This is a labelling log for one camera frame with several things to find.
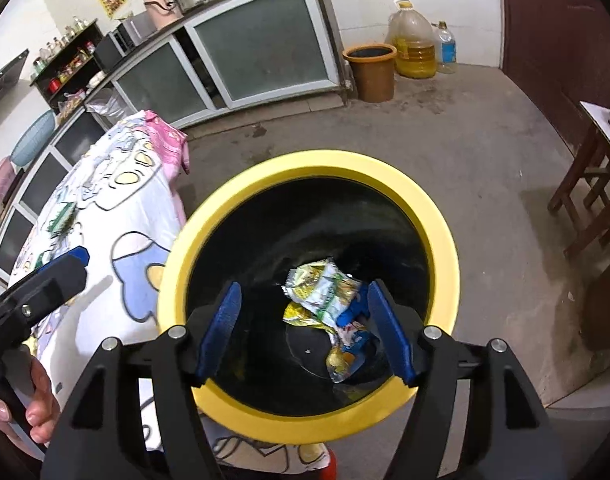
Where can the blue snack wrapper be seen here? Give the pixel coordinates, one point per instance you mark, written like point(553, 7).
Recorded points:
point(352, 312)

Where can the dark red door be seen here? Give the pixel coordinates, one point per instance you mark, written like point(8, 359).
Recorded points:
point(550, 20)

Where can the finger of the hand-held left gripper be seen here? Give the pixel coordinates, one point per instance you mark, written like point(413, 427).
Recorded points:
point(60, 275)

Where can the clear water bottle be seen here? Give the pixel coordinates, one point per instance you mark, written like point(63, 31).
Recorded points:
point(447, 50)

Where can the yellow rimmed black bin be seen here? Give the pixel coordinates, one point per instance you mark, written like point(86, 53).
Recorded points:
point(310, 160)

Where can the range hood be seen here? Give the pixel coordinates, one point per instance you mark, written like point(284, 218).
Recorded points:
point(5, 77)

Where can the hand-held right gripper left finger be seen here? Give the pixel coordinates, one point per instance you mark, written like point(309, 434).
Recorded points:
point(224, 330)

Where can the pink kettle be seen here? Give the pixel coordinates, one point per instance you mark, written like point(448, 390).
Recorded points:
point(160, 7)

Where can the blue basin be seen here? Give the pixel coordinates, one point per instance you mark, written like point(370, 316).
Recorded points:
point(32, 137)

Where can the wooden stool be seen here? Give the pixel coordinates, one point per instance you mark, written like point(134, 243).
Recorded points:
point(592, 160)

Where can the red plastic stool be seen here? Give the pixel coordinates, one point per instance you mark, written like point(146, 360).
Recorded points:
point(327, 462)

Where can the green yellow snack wrapper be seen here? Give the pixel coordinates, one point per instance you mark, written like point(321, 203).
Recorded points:
point(325, 285)

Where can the cartoon print snack wrapper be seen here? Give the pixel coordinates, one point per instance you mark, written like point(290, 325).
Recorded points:
point(347, 355)

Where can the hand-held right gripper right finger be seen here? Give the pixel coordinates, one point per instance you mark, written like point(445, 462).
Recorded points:
point(389, 332)

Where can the microwave oven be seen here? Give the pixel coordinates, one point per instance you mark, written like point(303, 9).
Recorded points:
point(130, 35)

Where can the black spice rack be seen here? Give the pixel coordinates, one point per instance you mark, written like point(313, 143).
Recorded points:
point(65, 65)

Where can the green packet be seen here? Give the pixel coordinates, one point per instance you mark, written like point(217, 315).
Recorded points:
point(62, 220)

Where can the brown plastic bucket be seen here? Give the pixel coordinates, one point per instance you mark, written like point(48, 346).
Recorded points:
point(372, 75)

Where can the large cooking oil jug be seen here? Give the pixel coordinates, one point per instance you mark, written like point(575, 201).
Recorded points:
point(412, 50)

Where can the cartoon printed tablecloth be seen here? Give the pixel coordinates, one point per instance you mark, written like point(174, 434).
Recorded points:
point(135, 200)

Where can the person's left hand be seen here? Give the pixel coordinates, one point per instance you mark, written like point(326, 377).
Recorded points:
point(42, 395)

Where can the pink basin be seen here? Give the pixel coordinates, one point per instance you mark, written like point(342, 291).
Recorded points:
point(0, 177)

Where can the kitchen counter cabinet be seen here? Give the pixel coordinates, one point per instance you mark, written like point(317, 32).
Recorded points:
point(265, 35)

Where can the clear plastic bag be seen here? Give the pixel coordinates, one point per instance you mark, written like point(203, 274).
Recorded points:
point(107, 107)

